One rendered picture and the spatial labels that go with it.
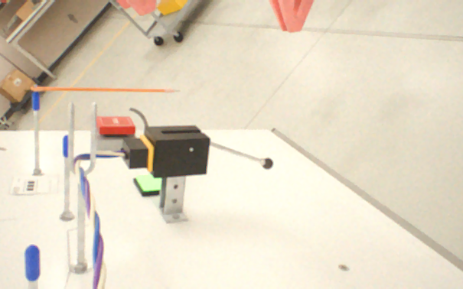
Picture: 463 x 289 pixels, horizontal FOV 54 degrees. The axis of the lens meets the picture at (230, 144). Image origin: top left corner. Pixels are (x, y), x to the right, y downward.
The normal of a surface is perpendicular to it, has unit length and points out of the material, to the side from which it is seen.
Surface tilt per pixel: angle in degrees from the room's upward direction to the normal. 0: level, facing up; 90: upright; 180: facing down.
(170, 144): 93
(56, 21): 90
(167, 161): 93
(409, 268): 50
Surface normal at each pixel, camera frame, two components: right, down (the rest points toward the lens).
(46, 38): 0.46, 0.25
